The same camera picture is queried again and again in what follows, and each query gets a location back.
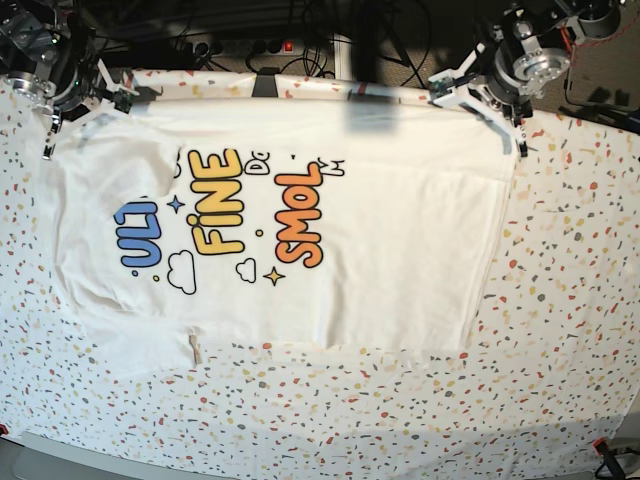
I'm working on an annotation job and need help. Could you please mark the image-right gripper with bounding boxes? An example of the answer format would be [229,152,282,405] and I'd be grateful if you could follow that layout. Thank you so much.
[432,29,570,158]

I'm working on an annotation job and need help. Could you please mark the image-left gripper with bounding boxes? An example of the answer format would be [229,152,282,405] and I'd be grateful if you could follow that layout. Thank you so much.
[9,54,140,160]

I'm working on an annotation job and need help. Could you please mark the white printed T-shirt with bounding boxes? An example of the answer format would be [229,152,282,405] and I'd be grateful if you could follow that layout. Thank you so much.
[38,98,519,375]

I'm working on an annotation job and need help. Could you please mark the black table clamp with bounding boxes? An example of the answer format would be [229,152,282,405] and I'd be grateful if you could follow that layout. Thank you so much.
[251,67,280,98]

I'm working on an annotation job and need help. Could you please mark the red clamp bottom right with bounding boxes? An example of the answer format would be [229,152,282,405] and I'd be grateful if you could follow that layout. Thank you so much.
[593,438,626,480]

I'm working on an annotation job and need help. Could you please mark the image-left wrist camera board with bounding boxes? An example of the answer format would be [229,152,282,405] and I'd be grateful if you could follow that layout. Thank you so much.
[112,90,134,114]

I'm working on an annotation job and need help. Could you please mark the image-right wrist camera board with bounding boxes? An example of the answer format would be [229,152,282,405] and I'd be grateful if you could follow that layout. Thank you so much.
[428,70,455,101]

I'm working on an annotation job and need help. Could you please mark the white metal stand post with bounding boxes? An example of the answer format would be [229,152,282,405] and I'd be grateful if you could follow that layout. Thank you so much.
[332,33,354,81]

